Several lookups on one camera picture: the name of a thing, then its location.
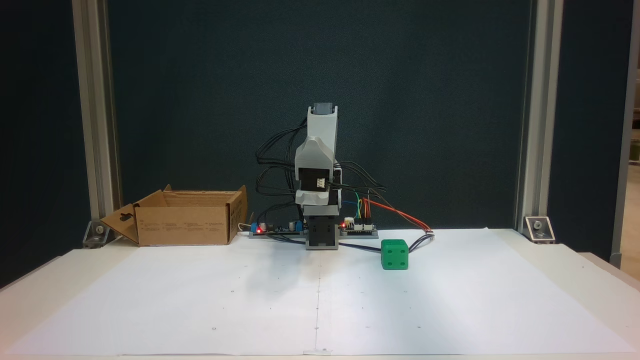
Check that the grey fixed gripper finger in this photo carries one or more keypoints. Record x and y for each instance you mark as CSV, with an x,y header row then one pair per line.
x,y
315,155

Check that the green die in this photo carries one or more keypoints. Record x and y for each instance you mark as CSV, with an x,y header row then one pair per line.
x,y
395,255

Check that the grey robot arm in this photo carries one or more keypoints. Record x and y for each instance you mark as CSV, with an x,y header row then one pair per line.
x,y
322,125

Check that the blue circuit board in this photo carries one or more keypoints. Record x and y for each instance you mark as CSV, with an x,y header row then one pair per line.
x,y
277,231

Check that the brown cardboard box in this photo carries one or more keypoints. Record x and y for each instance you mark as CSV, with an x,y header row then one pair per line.
x,y
185,225

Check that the grey metal upright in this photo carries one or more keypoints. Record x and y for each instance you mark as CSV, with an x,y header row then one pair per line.
x,y
625,150

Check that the metal corner bracket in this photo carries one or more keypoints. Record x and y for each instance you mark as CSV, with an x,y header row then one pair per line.
x,y
97,235
539,230

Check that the aluminium frame post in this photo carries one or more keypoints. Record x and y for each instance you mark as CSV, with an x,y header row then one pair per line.
x,y
540,100
97,100

